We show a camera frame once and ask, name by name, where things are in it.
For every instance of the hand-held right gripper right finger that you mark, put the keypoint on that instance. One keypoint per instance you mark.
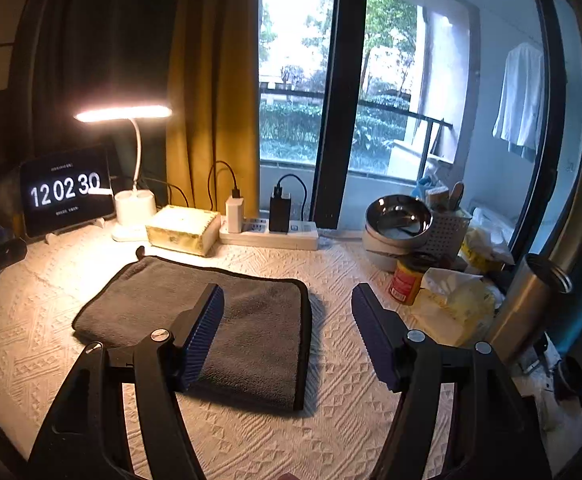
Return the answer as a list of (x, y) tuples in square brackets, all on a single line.
[(370, 330)]

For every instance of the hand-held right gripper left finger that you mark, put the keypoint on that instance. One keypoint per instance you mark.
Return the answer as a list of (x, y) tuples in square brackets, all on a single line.
[(205, 324)]

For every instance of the grey towel with black trim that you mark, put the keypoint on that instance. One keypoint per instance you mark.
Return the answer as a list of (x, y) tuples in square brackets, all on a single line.
[(251, 320)]

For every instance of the red and yellow can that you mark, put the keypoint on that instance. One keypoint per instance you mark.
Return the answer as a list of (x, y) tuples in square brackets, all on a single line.
[(407, 280)]

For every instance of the white bowl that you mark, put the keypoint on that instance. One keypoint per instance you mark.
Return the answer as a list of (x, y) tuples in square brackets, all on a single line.
[(386, 255)]

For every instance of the yellow plastic bag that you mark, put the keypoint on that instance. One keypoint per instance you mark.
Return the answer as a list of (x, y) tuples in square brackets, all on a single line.
[(451, 305)]

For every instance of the yellow tissue box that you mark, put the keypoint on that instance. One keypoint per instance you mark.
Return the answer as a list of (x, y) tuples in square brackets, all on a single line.
[(183, 230)]

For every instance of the white charger plug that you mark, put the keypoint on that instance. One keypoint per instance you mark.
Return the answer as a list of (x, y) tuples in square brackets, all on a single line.
[(234, 214)]

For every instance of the stainless steel bowl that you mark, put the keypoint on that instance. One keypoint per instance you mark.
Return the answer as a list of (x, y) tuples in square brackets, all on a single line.
[(396, 217)]

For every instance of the white power strip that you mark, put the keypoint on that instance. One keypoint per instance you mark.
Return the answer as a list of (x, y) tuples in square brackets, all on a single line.
[(296, 232)]

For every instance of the white perforated basket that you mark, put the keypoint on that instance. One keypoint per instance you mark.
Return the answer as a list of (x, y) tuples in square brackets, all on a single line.
[(446, 232)]

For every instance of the white textured table cloth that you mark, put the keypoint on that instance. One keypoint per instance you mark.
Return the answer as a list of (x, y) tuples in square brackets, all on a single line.
[(291, 430)]

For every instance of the black charger plug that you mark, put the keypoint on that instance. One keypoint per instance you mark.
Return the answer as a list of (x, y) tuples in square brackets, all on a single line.
[(280, 212)]

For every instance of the white desk lamp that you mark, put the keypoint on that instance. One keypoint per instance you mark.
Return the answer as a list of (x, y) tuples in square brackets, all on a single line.
[(132, 200)]

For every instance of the stainless steel tumbler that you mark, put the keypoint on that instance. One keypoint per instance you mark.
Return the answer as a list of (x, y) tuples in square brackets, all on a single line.
[(516, 310)]

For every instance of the tablet clock display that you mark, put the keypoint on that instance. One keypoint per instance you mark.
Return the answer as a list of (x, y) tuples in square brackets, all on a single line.
[(67, 191)]

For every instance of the yellow curtain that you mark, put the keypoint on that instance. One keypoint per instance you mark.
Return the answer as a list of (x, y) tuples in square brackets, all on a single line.
[(206, 90)]

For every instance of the white hanging shirt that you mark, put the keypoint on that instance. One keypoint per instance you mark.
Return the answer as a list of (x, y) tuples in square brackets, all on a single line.
[(520, 95)]

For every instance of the dark curtain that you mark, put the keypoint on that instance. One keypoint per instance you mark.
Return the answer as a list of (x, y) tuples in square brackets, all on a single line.
[(101, 50)]

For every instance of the black window frame post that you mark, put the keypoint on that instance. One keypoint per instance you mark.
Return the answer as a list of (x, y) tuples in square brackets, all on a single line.
[(338, 90)]

